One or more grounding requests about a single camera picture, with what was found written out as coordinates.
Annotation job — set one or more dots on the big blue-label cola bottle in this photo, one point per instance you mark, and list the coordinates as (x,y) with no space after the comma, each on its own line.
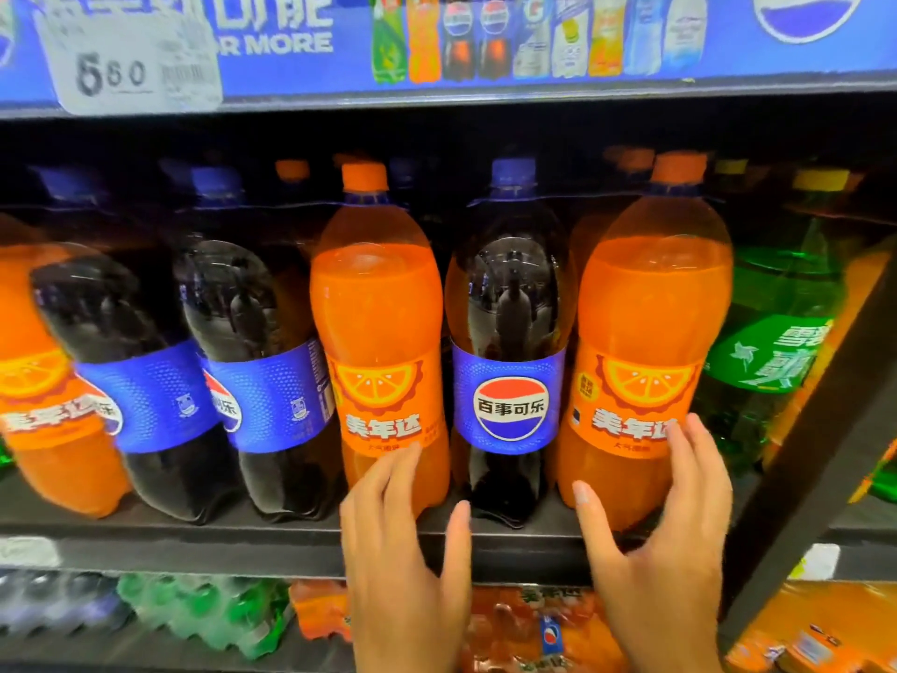
(150,399)
(273,399)
(508,413)

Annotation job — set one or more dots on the pack of dark bottles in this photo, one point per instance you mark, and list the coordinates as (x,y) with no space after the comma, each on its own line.
(63,602)

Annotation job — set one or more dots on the big green soda bottle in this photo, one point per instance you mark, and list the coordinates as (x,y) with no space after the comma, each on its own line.
(778,294)

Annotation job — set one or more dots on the small white price tag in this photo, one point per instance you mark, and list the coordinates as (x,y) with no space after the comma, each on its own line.
(105,34)

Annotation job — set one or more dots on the black metal shelf rack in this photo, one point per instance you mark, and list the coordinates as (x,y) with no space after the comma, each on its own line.
(210,550)

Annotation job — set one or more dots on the big orange soda bottle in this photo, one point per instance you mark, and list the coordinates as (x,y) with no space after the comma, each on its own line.
(634,161)
(63,469)
(378,308)
(652,308)

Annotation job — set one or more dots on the person's left hand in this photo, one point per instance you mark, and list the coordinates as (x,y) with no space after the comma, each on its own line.
(399,588)

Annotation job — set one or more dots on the person's right hand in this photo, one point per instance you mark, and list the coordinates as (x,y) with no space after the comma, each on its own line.
(666,588)

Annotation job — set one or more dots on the slim blue shelf banner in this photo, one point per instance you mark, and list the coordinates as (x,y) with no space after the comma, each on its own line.
(294,73)

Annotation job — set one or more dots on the yellow-marked white price tag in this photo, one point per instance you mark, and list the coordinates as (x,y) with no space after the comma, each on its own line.
(816,560)

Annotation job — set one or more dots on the row of orange soda bottles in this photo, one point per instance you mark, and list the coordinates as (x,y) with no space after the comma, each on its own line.
(806,623)

